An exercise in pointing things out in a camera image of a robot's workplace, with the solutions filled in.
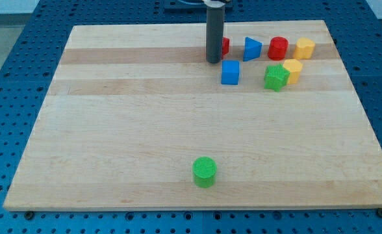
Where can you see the blue triangle block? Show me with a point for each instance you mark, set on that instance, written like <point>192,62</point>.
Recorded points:
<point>252,49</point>

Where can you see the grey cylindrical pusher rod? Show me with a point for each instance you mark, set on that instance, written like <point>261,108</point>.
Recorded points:
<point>214,30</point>

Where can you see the red star block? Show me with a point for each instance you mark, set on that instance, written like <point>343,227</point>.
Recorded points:
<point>225,46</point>

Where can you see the green star block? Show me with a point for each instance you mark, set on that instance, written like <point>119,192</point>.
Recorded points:
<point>276,77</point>

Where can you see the wooden board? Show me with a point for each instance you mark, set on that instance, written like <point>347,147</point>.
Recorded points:
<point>131,107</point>

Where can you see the blue cube block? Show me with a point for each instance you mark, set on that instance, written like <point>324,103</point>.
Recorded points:
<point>230,72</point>

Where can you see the green cylinder block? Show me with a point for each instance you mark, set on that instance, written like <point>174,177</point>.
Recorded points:
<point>204,172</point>

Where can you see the red cylinder block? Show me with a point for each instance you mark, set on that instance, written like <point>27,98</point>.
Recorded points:
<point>278,48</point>

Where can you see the yellow heart block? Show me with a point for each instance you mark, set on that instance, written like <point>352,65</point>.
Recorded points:
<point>304,48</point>

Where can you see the yellow hexagon block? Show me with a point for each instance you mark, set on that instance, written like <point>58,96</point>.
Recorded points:
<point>294,67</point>

